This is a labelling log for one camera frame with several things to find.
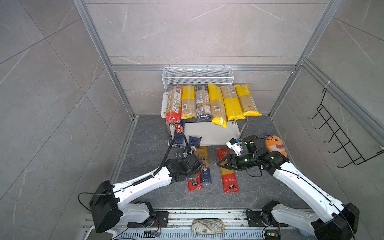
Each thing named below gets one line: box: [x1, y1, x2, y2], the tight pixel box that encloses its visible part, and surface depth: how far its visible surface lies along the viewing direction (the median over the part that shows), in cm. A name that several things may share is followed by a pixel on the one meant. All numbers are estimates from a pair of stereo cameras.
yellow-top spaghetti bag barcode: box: [208, 84, 227, 128], surface depth 74 cm
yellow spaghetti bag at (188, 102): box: [181, 85, 197, 120], surface depth 76 cm
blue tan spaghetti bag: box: [188, 135, 202, 150], surface depth 87 cm
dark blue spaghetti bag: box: [201, 164, 212, 184], surface depth 87 cm
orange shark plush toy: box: [265, 134, 288, 157], surface depth 95 cm
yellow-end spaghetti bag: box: [234, 84, 263, 117], surface depth 76 cm
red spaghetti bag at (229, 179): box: [216, 148, 240, 193], surface depth 85 cm
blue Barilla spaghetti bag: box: [174, 119, 186, 148], surface depth 100 cm
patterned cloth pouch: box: [191, 218, 226, 235], surface depth 70 cm
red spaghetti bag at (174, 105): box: [166, 85, 183, 125], surface depth 74 cm
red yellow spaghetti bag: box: [187, 172, 204, 192], surface depth 83 cm
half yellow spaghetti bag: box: [220, 85, 246, 122], surface depth 77 cm
